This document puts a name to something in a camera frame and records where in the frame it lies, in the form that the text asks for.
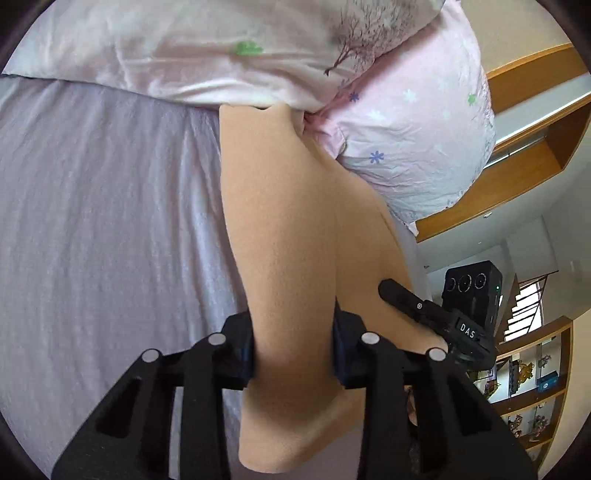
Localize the tan long-sleeve shirt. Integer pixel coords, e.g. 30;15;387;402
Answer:
219;105;444;474

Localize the wooden headboard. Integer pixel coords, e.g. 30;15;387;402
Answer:
418;43;590;243

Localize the white floral pillow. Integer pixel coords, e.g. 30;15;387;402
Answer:
4;1;443;112

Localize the staircase with railing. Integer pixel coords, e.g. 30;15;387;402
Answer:
495;272;553;345

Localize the pink floral pillow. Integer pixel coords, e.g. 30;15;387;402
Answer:
305;1;496;233

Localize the lavender bed sheet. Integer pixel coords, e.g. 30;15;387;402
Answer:
0;75;433;480

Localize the black camera box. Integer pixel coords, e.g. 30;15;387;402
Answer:
442;260;503;338

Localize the wooden shelf unit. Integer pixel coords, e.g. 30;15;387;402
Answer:
469;316;574;469

